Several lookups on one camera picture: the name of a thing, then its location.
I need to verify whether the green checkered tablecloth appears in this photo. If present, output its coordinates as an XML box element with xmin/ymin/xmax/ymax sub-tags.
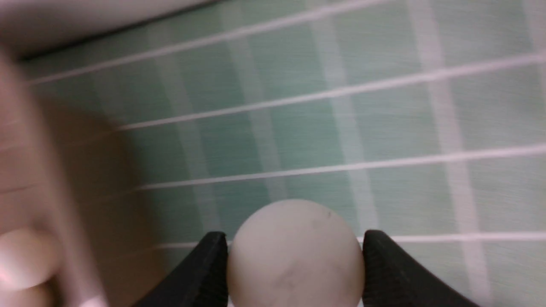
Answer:
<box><xmin>22</xmin><ymin>0</ymin><xmax>545</xmax><ymax>307</ymax></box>

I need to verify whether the white ball cluster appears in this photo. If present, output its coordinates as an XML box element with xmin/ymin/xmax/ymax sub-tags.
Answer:
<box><xmin>227</xmin><ymin>200</ymin><xmax>365</xmax><ymax>307</ymax></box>

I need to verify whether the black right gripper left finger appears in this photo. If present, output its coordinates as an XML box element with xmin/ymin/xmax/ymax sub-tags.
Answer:
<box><xmin>135</xmin><ymin>232</ymin><xmax>229</xmax><ymax>307</ymax></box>

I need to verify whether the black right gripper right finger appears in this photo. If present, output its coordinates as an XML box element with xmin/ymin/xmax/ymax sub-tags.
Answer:
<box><xmin>361</xmin><ymin>229</ymin><xmax>476</xmax><ymax>307</ymax></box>

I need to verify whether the olive green plastic bin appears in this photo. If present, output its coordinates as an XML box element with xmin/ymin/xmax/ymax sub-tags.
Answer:
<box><xmin>0</xmin><ymin>0</ymin><xmax>222</xmax><ymax>307</ymax></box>

